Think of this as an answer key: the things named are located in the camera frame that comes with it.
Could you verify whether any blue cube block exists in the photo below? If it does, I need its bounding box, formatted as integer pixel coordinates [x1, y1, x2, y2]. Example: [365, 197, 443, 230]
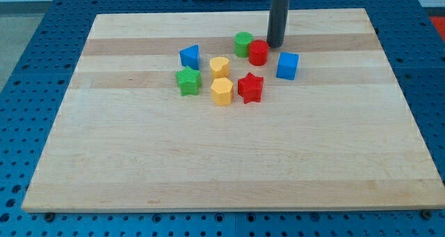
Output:
[276, 52, 300, 80]

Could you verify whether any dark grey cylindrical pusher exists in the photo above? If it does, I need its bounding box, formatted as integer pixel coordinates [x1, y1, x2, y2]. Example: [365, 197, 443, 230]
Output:
[266, 0, 290, 48]

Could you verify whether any yellow hexagon block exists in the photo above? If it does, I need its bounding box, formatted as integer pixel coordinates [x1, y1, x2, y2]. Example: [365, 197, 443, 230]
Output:
[211, 77, 234, 106]

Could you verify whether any wooden board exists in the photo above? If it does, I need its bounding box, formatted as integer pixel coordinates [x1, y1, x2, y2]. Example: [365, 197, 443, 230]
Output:
[22, 8, 444, 213]

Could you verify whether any red star block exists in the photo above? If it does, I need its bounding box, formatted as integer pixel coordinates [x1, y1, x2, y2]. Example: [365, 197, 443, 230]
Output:
[238, 72, 264, 104]

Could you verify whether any blue triangle block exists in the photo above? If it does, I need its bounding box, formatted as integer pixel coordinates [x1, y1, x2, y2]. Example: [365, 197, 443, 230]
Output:
[179, 44, 200, 70]

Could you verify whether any yellow heart block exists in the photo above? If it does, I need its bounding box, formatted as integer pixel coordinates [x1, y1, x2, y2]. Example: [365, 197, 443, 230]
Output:
[209, 56, 230, 79]

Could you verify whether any green star block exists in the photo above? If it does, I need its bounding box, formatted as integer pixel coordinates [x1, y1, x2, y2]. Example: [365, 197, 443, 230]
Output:
[175, 66, 202, 96]

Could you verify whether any red cylinder block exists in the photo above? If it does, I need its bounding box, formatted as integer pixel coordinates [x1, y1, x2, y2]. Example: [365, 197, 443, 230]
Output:
[248, 40, 269, 66]

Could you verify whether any green cylinder block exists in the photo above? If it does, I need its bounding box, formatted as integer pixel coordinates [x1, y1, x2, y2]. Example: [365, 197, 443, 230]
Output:
[234, 31, 254, 58]

